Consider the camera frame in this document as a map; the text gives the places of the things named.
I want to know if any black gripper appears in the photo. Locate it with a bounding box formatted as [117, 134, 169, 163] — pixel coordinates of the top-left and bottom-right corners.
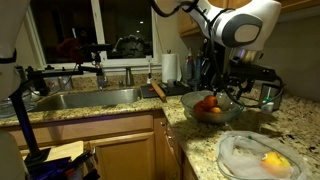
[229, 79, 257, 100]

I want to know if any clear glass bowl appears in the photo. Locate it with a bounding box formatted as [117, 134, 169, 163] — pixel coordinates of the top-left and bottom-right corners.
[180, 90, 246, 125]

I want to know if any stainless steel cup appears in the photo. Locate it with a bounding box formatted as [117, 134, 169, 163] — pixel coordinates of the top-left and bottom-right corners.
[259, 83, 284, 108]

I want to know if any small bottle green cap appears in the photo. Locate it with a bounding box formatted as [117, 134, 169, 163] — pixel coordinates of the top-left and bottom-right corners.
[260, 96, 275, 114]

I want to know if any yellowish orange fruit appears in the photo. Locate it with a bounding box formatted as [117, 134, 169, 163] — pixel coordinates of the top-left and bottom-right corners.
[209, 105, 224, 115]

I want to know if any large orange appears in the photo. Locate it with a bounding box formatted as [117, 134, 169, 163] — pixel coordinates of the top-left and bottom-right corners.
[203, 94, 219, 109]

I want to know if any black countertop appliance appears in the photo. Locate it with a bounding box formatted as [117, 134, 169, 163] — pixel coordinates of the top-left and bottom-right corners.
[199, 38, 229, 92]

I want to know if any red tomato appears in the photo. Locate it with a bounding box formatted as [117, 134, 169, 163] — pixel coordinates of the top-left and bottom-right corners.
[193, 100, 207, 116]

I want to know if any blue bottle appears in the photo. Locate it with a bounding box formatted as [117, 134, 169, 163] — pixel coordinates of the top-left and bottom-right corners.
[193, 55, 203, 85]

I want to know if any clear spray bottle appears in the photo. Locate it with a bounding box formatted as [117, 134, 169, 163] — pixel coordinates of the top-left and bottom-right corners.
[181, 53, 194, 83]

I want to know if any black flat tray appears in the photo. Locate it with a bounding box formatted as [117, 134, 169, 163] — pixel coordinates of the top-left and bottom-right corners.
[139, 81, 193, 99]

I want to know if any white paper towel roll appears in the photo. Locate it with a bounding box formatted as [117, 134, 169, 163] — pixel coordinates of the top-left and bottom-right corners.
[161, 49, 183, 84]

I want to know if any yellow citrus fruit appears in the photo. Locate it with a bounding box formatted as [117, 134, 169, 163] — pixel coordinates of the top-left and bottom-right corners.
[260, 151, 293, 178]

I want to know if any wooden rolling pin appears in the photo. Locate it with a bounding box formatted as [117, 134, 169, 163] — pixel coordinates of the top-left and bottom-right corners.
[150, 79, 168, 103]

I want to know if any white dish brush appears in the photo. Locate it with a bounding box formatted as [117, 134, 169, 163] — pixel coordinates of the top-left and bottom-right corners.
[146, 54, 154, 85]

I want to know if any stainless soap dispenser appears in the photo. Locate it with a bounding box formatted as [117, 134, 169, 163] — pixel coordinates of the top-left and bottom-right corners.
[124, 66, 135, 87]

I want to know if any light wood base cabinet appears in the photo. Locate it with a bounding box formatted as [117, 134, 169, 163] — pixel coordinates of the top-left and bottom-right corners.
[0, 109, 201, 180]

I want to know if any stainless steel faucet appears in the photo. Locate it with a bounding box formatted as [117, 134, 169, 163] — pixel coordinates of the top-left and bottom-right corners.
[95, 69, 109, 90]

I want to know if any stainless steel sink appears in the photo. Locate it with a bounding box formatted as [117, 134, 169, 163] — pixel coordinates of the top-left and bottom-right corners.
[31, 87, 143, 113]

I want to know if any white framed window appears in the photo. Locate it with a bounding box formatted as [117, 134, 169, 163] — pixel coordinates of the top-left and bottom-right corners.
[18, 0, 159, 69]

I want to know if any grey metal cup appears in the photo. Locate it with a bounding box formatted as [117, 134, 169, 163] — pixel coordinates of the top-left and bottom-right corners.
[58, 75, 74, 91]

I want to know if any dark blue bag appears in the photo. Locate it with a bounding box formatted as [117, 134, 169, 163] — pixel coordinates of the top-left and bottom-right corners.
[31, 149, 101, 180]

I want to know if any clear glass dish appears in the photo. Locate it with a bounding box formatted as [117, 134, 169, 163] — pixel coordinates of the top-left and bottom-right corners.
[0, 91, 38, 119]

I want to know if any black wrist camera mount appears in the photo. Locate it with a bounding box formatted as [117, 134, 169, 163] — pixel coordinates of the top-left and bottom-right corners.
[228, 63, 278, 84]

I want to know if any black stereo camera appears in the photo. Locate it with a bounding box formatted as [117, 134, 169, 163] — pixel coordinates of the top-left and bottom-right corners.
[87, 43, 113, 53]

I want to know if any black camera stand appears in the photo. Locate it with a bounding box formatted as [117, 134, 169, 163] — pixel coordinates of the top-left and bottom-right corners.
[8, 49, 104, 169]

